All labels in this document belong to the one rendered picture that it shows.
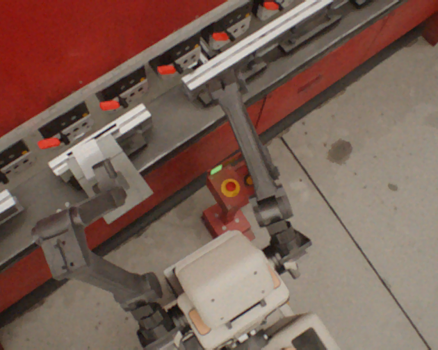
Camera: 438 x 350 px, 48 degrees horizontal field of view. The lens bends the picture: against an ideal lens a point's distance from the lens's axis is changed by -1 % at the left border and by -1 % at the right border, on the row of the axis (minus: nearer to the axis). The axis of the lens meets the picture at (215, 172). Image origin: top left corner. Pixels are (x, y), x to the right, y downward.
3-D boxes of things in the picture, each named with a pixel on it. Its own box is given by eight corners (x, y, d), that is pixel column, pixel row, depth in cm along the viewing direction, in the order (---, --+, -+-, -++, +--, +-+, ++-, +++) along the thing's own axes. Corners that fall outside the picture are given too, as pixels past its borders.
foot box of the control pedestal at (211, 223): (224, 257, 258) (226, 253, 247) (199, 217, 264) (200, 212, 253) (256, 237, 262) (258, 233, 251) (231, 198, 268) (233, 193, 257)
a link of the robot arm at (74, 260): (37, 281, 93) (83, 262, 92) (28, 219, 100) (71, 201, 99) (132, 314, 133) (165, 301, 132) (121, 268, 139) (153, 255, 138)
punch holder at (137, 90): (109, 117, 152) (100, 92, 137) (94, 96, 154) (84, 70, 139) (149, 92, 156) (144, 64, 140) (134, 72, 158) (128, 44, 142)
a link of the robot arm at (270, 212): (271, 239, 138) (289, 233, 137) (258, 210, 134) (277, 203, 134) (268, 223, 147) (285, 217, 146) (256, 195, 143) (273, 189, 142)
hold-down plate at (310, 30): (285, 55, 197) (286, 52, 194) (277, 46, 198) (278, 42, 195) (340, 20, 204) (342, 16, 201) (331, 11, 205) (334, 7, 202)
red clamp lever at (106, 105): (105, 108, 138) (130, 104, 145) (97, 98, 138) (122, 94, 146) (102, 112, 139) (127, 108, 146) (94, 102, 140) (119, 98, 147)
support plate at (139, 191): (108, 224, 161) (108, 223, 160) (65, 163, 166) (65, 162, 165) (153, 194, 165) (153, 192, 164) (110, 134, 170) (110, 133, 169)
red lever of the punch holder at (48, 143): (43, 147, 133) (71, 141, 141) (35, 136, 134) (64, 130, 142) (40, 151, 134) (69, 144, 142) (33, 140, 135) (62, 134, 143)
